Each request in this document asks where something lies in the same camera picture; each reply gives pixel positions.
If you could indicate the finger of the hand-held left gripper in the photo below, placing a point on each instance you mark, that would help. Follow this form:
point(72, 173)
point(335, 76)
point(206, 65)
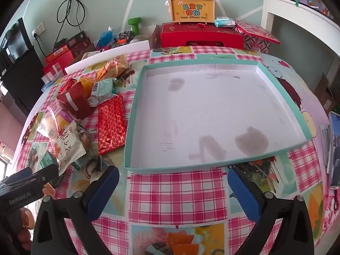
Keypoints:
point(45, 174)

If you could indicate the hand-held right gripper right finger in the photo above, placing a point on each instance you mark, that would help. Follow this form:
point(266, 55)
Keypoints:
point(243, 194)

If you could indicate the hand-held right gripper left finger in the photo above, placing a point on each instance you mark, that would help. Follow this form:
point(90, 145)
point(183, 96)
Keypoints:
point(103, 191)

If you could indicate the dark green snack packet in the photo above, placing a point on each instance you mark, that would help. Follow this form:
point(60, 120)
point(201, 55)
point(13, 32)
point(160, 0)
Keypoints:
point(46, 160)

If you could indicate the white calligraphy snack packet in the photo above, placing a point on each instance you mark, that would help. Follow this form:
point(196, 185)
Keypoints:
point(66, 143)

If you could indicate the pink snack packet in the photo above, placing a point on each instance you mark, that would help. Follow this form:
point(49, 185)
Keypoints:
point(57, 117)

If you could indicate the red patterned packet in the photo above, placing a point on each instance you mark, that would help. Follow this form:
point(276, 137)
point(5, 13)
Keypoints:
point(111, 127)

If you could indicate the dark red and white packet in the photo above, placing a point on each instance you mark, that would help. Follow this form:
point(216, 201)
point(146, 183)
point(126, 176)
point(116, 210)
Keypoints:
point(79, 106)

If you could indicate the bright red snack packet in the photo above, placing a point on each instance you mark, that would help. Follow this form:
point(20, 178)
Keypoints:
point(66, 85)

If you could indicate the teal cardboard tray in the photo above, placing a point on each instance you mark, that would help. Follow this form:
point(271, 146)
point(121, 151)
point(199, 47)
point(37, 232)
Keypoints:
point(199, 111)

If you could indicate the yellow clear cake packet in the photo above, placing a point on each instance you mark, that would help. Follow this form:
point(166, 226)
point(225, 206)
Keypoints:
point(86, 85)

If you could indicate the pale green snack packet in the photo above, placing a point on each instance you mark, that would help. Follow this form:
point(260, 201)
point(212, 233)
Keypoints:
point(101, 89)

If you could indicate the orange potato chip bag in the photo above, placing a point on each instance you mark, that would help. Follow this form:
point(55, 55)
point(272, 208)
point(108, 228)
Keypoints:
point(114, 67)

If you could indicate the person's left hand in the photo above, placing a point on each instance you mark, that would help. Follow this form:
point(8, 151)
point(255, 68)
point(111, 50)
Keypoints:
point(24, 225)

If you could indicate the pink checked tablecloth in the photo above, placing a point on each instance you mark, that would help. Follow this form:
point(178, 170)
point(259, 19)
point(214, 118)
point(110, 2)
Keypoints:
point(172, 191)

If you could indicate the black cabinet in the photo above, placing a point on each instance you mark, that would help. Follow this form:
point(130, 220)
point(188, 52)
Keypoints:
point(24, 85)

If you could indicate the clear plastic box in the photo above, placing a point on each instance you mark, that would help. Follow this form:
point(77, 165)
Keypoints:
point(51, 73)

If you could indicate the tablet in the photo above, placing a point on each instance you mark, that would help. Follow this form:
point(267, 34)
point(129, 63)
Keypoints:
point(335, 148)

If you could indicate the orange-red cardboard box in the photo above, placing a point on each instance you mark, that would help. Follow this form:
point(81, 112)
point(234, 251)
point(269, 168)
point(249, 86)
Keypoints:
point(59, 57)

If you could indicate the small printed box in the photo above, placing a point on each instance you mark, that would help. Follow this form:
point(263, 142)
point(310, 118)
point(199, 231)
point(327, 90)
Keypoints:
point(89, 55)

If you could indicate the black appliance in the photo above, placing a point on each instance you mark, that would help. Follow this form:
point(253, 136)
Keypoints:
point(16, 45)

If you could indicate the brown cardboard boxes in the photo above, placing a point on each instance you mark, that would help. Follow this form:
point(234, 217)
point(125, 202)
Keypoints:
point(325, 90)

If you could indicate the dark brown gift box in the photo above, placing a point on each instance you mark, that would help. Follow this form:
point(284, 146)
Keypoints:
point(79, 41)

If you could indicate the white board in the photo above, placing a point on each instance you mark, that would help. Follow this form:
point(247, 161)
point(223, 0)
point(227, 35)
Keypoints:
point(127, 48)

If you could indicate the blue plastic bottle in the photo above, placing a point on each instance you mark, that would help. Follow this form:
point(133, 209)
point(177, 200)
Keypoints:
point(105, 38)

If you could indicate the colourful toy pile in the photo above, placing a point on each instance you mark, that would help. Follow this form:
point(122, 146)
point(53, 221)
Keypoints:
point(123, 38)

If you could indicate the red patterned tin box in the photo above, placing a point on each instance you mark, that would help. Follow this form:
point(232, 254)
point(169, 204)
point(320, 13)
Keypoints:
point(255, 34)

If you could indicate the green dumbbell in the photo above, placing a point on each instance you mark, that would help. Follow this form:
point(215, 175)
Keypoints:
point(135, 25)

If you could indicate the large red gift box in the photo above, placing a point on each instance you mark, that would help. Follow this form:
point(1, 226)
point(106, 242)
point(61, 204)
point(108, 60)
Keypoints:
point(180, 35)

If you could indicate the blue wet wipes pack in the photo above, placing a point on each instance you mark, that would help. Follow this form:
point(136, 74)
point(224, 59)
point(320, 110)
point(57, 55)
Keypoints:
point(224, 22)

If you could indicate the white desk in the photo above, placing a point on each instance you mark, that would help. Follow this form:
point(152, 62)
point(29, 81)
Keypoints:
point(292, 8)

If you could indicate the white wall socket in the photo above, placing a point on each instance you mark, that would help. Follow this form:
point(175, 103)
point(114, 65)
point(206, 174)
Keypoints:
point(38, 29)

